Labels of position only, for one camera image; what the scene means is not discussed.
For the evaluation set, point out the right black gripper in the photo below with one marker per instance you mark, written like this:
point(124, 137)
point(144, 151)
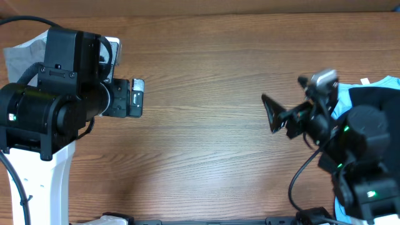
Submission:
point(299, 115)

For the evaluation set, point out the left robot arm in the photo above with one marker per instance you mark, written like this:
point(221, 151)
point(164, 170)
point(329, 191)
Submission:
point(51, 106)

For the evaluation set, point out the light blue t-shirt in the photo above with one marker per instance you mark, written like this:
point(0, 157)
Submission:
point(366, 149)

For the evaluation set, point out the black garment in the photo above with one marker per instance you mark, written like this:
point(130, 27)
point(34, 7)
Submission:
point(387, 100)

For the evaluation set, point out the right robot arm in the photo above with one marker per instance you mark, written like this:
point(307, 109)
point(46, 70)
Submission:
point(329, 101)

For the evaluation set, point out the grey shorts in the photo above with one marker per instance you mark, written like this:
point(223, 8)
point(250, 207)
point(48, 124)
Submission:
point(20, 57)

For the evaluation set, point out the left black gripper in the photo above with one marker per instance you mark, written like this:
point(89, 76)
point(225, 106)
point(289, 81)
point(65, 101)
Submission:
point(120, 91)

